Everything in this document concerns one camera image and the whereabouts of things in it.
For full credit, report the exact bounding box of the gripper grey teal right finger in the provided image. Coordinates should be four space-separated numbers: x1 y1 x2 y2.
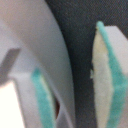
92 21 128 128

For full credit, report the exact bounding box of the gripper grey teal left finger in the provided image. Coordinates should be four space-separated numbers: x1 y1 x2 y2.
10 69 56 128

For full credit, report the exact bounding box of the small grey saucepan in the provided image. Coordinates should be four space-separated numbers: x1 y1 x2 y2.
0 0 75 128

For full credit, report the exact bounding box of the brown toy sausage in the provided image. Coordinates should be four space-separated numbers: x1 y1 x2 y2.
55 100 60 119

